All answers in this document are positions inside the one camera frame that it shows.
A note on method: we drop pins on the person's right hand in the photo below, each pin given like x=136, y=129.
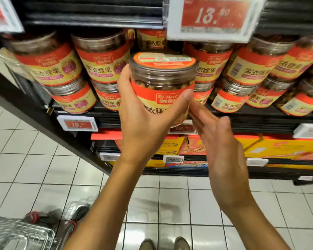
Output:
x=224, y=158

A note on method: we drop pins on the person's left hand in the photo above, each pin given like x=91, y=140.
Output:
x=143, y=132

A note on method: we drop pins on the red-label clear nut jar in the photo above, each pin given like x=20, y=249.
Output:
x=159, y=80

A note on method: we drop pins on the row of small cashew jars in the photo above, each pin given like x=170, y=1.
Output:
x=102, y=59

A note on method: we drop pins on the black metal store shelf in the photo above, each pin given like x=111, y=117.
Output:
x=94, y=13

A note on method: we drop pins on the person's shoe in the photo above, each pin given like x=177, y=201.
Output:
x=147, y=244
x=182, y=243

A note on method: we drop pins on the yellow gift box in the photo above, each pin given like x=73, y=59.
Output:
x=172, y=145

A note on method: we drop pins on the small white price tag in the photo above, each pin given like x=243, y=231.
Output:
x=78, y=123
x=185, y=128
x=257, y=162
x=173, y=159
x=309, y=131
x=109, y=156
x=306, y=178

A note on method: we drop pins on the flat yellow box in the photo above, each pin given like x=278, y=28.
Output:
x=155, y=163

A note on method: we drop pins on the flat blue box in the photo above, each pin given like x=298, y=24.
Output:
x=190, y=165

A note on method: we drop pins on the long orange yellow box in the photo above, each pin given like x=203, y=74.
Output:
x=281, y=148

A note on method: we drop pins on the large white price tag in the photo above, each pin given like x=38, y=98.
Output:
x=216, y=17
x=2, y=13

